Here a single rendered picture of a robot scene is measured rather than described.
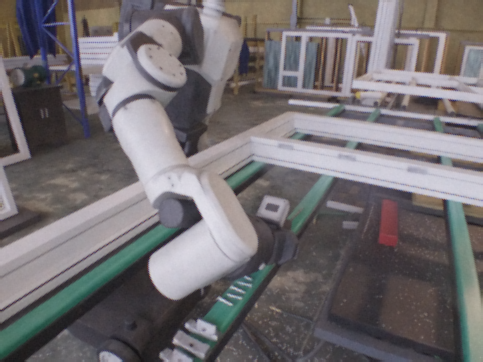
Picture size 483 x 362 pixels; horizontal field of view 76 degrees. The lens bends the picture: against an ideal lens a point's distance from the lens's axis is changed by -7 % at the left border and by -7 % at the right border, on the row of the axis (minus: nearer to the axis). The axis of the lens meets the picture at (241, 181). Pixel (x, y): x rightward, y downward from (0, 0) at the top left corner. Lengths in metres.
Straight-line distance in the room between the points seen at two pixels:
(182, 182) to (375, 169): 0.69
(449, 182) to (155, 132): 0.77
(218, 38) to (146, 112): 0.45
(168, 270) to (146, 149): 0.14
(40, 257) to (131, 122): 0.27
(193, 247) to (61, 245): 0.29
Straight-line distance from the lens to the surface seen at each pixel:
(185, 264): 0.37
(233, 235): 0.35
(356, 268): 1.09
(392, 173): 0.98
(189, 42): 0.72
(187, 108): 0.91
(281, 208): 0.54
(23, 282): 0.59
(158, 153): 0.41
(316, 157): 1.00
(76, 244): 0.62
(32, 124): 4.37
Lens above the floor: 1.22
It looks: 23 degrees down
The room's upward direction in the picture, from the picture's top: 1 degrees clockwise
